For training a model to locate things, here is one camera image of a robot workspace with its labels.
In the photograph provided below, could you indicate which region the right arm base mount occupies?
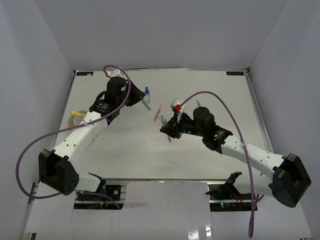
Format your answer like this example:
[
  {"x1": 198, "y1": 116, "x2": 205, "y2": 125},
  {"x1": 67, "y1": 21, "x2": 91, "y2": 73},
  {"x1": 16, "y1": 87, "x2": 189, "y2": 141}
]
[{"x1": 205, "y1": 172, "x2": 252, "y2": 213}]

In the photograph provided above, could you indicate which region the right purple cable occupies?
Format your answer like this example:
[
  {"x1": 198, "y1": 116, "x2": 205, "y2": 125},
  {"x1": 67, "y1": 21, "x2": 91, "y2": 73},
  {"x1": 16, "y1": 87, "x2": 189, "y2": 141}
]
[{"x1": 177, "y1": 90, "x2": 265, "y2": 238}]

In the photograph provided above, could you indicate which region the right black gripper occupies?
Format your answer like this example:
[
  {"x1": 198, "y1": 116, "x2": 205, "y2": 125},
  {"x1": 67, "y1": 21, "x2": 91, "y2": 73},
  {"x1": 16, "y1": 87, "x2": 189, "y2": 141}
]
[{"x1": 160, "y1": 111, "x2": 206, "y2": 140}]

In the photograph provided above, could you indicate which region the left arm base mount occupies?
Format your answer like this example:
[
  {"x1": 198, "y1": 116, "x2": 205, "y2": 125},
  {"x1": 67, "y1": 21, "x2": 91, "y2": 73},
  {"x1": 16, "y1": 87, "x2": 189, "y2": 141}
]
[{"x1": 73, "y1": 174, "x2": 124, "y2": 210}]

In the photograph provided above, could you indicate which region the white divided round container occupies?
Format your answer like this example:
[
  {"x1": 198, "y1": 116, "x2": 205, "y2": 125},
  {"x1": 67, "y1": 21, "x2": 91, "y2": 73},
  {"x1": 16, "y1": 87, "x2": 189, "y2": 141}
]
[{"x1": 66, "y1": 110, "x2": 88, "y2": 128}]

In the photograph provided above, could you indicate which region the yellow highlighter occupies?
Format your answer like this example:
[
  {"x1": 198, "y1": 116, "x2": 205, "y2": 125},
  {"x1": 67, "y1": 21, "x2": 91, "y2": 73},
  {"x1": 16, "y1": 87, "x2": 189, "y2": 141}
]
[{"x1": 70, "y1": 111, "x2": 87, "y2": 117}]

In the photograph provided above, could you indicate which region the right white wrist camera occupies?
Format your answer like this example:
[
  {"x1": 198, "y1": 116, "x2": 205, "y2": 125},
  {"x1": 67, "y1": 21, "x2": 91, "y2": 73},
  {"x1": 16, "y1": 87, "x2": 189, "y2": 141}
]
[{"x1": 170, "y1": 99, "x2": 185, "y2": 123}]

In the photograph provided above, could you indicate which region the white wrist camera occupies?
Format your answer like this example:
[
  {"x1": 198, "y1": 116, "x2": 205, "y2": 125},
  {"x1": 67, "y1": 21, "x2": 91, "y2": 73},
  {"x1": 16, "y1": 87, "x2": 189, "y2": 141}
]
[
  {"x1": 105, "y1": 69, "x2": 128, "y2": 81},
  {"x1": 170, "y1": 99, "x2": 185, "y2": 123}
]

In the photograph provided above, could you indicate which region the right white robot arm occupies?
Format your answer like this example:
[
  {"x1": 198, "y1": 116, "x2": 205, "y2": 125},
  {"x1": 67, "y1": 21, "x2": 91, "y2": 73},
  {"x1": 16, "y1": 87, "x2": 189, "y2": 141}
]
[{"x1": 160, "y1": 107, "x2": 312, "y2": 208}]

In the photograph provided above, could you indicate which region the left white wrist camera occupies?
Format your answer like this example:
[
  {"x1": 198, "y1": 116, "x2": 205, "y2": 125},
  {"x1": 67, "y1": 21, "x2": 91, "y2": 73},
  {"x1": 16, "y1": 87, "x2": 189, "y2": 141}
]
[{"x1": 105, "y1": 69, "x2": 128, "y2": 81}]

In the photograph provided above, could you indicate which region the blue pen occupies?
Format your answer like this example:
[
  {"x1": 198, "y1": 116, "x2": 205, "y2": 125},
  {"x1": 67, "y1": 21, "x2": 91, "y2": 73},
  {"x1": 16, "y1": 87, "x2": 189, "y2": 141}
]
[{"x1": 143, "y1": 102, "x2": 151, "y2": 111}]

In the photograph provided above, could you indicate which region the green marker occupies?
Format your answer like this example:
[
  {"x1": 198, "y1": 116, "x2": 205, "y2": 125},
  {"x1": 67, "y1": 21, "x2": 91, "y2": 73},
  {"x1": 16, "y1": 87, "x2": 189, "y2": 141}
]
[{"x1": 160, "y1": 115, "x2": 168, "y2": 127}]

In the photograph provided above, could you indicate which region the orange pencil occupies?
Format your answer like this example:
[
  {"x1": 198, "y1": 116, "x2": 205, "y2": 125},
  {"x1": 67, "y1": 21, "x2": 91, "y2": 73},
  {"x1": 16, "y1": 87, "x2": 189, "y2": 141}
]
[{"x1": 153, "y1": 104, "x2": 163, "y2": 122}]

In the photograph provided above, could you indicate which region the small bottle blue cap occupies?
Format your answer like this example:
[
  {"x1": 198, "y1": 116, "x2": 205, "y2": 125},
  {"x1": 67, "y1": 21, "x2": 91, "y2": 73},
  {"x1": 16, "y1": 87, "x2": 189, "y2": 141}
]
[{"x1": 144, "y1": 86, "x2": 151, "y2": 105}]

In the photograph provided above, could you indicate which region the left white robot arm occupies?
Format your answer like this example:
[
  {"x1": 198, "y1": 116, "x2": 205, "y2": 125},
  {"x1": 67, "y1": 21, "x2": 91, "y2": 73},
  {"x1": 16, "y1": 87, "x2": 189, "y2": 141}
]
[{"x1": 38, "y1": 76, "x2": 145, "y2": 200}]

